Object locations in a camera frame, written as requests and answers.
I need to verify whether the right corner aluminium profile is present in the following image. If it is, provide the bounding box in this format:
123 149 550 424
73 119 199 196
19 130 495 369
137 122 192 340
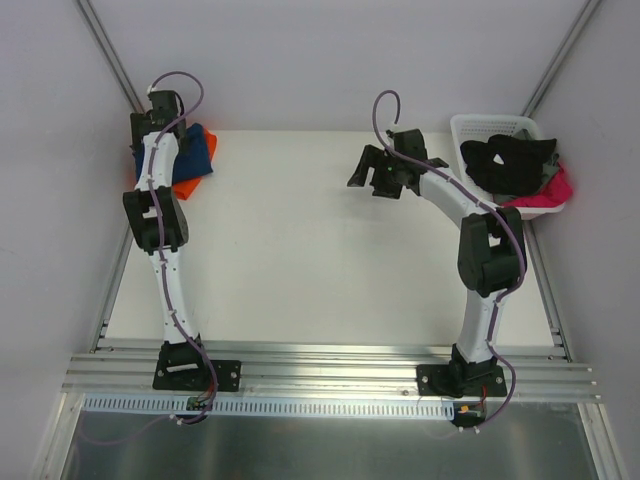
520 0 604 118

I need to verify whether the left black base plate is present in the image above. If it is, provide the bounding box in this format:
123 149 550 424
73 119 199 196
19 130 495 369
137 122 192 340
152 360 242 392

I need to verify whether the navy blue t-shirt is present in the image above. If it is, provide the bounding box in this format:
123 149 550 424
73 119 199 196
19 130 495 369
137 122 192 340
133 124 213 189

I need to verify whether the aluminium mounting rail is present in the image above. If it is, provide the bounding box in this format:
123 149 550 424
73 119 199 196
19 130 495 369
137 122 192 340
62 339 603 403

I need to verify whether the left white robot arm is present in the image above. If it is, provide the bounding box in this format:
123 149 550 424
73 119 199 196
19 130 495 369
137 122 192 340
123 89 211 391

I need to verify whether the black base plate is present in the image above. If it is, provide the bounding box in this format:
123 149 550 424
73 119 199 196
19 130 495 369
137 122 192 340
152 360 242 392
416 364 507 399

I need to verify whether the orange folded t-shirt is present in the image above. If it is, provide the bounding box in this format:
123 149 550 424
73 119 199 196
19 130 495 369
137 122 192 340
134 128 219 201

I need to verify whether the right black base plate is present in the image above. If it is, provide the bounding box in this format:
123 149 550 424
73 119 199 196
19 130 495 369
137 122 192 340
416 364 507 399

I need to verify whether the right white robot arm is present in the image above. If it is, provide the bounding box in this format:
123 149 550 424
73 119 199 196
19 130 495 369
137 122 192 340
347 129 527 398

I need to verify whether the left corner aluminium profile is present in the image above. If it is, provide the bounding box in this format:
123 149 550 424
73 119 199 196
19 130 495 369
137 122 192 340
74 0 144 133

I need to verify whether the black t-shirt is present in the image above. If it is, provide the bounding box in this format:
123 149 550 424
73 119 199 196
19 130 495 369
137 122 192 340
460 134 544 197

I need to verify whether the pink t-shirt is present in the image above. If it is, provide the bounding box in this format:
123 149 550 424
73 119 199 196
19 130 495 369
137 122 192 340
498 164 574 209

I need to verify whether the corner aluminium profile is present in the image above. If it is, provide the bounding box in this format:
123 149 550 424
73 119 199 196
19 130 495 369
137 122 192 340
74 0 144 133
520 0 604 118

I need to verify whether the white slotted cable duct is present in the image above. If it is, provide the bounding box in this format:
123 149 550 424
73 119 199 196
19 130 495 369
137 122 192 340
82 394 454 421

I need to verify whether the white plastic laundry basket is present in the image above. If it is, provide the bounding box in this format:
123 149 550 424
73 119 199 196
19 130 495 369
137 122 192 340
450 114 573 220

